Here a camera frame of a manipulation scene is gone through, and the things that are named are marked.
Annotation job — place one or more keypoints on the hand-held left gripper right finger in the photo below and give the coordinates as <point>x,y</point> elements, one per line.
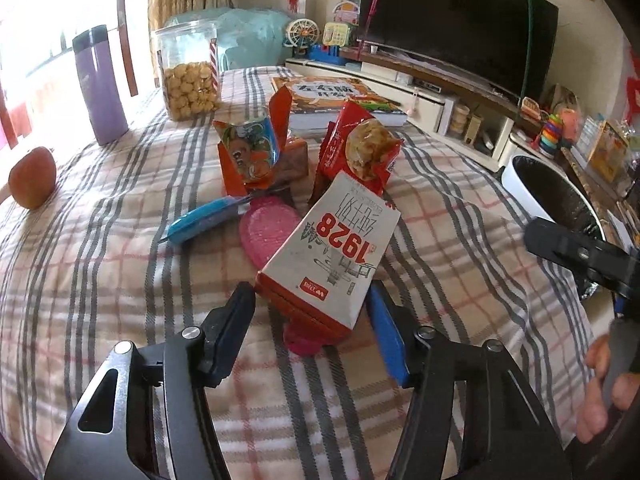
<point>387,340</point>

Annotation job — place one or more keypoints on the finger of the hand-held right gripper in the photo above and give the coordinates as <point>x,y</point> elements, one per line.
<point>575,250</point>

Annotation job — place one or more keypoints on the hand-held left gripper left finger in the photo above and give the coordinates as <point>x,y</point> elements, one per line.
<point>230,330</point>

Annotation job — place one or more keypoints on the white bin with black bag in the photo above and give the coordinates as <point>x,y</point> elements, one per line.
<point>520,180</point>

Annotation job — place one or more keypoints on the white red paper carton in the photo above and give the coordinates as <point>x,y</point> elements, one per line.
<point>340,250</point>

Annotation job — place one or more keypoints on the orange snack packet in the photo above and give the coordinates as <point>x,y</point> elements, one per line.
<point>250,150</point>

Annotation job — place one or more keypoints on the person's right hand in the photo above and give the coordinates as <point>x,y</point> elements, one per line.
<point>592,412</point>

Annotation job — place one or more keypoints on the colourful picture book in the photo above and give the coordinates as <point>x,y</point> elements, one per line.
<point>607,147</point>

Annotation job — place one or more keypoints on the pink plastic paddle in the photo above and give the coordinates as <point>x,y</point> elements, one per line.
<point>270,225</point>

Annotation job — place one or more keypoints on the plaid tablecloth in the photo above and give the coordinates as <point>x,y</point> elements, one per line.
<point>125,285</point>

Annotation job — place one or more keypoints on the pink toy phone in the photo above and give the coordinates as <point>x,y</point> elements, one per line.
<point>570,122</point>

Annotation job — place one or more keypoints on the tall wooden box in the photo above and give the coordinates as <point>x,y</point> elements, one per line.
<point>474,129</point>

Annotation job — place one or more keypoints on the round wooden container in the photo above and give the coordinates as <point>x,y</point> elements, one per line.
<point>457,120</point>

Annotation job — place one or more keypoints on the brown snack box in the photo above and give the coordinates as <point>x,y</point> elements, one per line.
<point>296,160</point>

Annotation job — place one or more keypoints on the red snack packet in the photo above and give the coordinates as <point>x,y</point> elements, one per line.
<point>360,150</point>

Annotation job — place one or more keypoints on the white television cabinet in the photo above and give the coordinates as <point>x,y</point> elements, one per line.
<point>425,95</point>

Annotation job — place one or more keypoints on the red apple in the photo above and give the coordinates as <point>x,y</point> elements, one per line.
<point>32,177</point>

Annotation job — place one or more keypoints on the clear jar of biscuits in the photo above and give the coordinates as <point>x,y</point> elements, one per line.
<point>187,70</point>

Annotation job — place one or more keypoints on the black flat television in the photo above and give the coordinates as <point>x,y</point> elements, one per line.
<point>450,15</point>

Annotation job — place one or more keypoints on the purple thermos bottle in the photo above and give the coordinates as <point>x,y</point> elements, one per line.
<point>100,90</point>

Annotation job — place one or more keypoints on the blue toy rack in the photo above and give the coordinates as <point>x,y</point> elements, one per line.
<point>325,54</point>

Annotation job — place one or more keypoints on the teal covered armchair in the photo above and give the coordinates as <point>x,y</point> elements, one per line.
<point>250,30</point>

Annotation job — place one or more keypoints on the toy ferris wheel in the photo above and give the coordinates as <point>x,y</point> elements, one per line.
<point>302,35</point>

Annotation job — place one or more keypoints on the green toy keypad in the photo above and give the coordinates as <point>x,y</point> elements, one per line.
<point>336,35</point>

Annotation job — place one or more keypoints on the red framed balcony door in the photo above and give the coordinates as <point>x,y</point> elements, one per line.
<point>125,35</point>

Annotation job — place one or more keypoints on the pink toy house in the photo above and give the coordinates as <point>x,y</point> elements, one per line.
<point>346,10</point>

